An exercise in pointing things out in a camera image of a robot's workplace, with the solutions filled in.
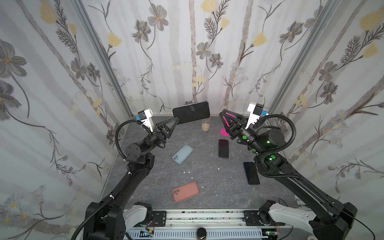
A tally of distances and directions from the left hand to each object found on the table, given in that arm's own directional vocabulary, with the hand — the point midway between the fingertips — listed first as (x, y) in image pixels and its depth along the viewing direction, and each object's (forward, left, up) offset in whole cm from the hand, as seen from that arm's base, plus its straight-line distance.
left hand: (176, 119), depth 56 cm
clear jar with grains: (+30, -18, -42) cm, 55 cm away
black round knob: (-34, -10, -35) cm, 50 cm away
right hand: (-2, -18, +5) cm, 18 cm away
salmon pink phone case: (-14, -3, -45) cm, 48 cm away
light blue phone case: (+11, -1, -46) cm, 48 cm away
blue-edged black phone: (+13, -29, -45) cm, 55 cm away
